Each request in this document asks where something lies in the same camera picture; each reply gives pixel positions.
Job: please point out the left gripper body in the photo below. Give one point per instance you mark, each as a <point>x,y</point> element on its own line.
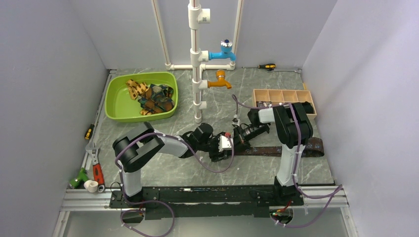
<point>213,149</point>

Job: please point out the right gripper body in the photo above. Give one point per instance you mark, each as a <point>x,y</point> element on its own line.
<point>244,136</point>

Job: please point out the dark brown floral tie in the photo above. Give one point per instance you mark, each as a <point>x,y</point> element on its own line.
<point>314,148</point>

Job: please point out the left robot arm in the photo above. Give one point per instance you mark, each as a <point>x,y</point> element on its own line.
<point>135,149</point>

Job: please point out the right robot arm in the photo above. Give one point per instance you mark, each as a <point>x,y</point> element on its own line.
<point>294,130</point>

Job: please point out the wooden compartment tray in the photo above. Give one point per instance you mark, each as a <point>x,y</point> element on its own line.
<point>277,96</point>

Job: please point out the orange faucet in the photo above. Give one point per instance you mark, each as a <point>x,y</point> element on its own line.
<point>220,80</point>

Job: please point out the black rolled tie in tray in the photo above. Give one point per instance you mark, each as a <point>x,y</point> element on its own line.
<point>308,108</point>

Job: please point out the yellow black screwdriver back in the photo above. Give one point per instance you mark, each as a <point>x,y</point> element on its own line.
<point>268,67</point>

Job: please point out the yellow black screwdriver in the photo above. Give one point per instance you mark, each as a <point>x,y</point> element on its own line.
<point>268,67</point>
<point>89,132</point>

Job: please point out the dark teal patterned tie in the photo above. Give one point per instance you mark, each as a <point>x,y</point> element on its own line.
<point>155,99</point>

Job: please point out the blue faucet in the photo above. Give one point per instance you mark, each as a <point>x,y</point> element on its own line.
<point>226,52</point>

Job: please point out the silver wrench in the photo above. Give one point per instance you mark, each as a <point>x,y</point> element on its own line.
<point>298,70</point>

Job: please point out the green plastic basin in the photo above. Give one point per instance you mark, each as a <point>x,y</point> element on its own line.
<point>120,106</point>

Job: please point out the yellow black screwdriver left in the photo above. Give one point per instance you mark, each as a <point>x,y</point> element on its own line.
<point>89,132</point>

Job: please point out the white pipe fitting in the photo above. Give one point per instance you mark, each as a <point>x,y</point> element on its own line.
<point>91,186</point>

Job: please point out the white pvc pipe assembly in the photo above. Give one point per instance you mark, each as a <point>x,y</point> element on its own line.
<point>199,58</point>

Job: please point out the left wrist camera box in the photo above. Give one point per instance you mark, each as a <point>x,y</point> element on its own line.
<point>225,143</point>

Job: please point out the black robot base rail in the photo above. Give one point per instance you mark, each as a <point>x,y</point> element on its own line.
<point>206,201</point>

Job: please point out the aluminium frame rail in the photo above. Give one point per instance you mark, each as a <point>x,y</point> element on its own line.
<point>79,200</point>

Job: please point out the red handled pliers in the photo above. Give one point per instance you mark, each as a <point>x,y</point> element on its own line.
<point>93,150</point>

